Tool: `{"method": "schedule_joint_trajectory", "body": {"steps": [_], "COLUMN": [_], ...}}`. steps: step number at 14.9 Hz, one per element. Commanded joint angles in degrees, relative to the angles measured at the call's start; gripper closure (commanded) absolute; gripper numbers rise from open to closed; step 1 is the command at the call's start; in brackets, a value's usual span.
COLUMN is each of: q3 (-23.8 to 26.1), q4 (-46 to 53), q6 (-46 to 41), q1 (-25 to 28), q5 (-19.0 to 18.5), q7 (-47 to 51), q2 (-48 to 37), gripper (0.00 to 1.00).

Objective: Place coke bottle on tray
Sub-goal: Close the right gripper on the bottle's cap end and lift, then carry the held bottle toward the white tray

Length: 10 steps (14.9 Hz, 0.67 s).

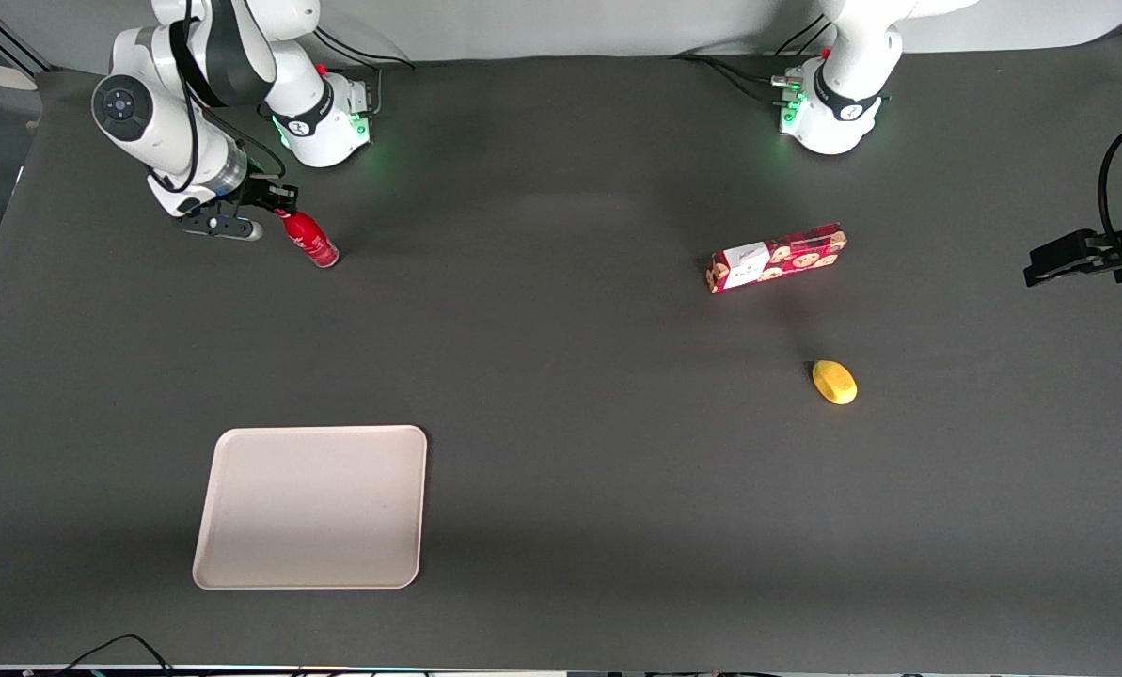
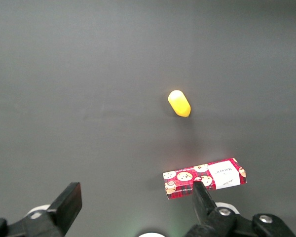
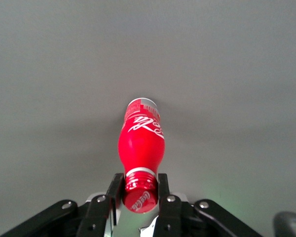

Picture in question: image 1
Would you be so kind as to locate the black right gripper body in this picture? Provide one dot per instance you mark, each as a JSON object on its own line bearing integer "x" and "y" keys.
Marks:
{"x": 260, "y": 194}

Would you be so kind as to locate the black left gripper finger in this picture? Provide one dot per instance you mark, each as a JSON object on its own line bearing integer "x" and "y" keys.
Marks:
{"x": 1068, "y": 246}
{"x": 1064, "y": 273}

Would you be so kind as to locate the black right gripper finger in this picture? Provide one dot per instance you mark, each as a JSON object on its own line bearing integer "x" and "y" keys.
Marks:
{"x": 274, "y": 211}
{"x": 288, "y": 196}

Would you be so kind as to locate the red coke bottle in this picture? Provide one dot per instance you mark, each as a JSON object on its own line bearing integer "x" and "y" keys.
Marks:
{"x": 314, "y": 243}

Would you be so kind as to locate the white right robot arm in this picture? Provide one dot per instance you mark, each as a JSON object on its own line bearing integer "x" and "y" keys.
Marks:
{"x": 203, "y": 56}

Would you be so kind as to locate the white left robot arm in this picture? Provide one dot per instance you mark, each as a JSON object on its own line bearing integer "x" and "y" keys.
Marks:
{"x": 843, "y": 103}

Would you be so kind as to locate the beige plastic tray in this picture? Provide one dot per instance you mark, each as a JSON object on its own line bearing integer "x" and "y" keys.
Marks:
{"x": 311, "y": 508}

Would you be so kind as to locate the yellow toy fruit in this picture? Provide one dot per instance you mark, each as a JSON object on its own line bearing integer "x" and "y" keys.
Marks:
{"x": 835, "y": 382}

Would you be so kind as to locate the red cookie box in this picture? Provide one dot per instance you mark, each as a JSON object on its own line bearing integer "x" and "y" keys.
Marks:
{"x": 777, "y": 259}

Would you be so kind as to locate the dark grey table mat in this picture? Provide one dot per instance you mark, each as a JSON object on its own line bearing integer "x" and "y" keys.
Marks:
{"x": 570, "y": 376}

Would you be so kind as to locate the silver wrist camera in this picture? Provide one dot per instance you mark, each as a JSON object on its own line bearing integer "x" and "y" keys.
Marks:
{"x": 241, "y": 228}

